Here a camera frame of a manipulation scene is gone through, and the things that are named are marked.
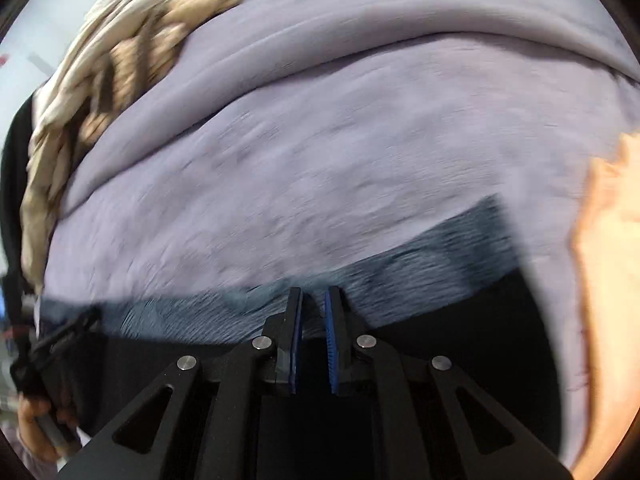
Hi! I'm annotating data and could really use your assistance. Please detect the tan striped cloth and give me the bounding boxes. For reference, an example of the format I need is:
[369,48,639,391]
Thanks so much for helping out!
[77,0,246,146]

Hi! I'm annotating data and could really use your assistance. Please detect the black garment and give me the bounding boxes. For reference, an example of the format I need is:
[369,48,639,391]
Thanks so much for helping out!
[0,95,43,293]

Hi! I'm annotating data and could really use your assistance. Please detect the person's left hand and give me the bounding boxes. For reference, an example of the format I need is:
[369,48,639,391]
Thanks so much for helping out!
[16,394,82,462]

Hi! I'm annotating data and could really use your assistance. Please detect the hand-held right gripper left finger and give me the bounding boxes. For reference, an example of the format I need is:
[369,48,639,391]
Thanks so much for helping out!
[57,287,306,480]

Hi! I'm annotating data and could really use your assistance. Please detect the lavender embossed blanket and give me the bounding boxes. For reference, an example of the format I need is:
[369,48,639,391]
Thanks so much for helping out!
[42,30,640,466]

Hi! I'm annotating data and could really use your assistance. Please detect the black pants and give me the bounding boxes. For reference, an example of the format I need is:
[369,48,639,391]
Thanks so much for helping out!
[42,270,586,466]

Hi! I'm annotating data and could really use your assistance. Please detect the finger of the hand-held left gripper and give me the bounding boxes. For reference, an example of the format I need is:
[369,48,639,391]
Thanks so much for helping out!
[32,307,101,358]

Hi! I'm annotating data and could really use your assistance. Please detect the lavender smooth quilt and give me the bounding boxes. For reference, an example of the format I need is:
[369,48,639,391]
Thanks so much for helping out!
[65,0,640,201]

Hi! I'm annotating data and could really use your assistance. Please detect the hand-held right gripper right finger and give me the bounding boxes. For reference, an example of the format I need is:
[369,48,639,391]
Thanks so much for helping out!
[324,286,573,480]

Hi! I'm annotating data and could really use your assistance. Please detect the blue leaf-print pants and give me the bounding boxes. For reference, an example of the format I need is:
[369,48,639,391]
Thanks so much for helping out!
[40,192,521,346]

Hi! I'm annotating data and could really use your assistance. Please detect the beige puffy jacket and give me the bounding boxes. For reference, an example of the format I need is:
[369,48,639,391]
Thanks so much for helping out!
[20,0,201,291]

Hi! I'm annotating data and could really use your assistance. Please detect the peach-coloured cloth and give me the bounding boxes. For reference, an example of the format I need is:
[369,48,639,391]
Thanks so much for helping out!
[570,132,640,480]

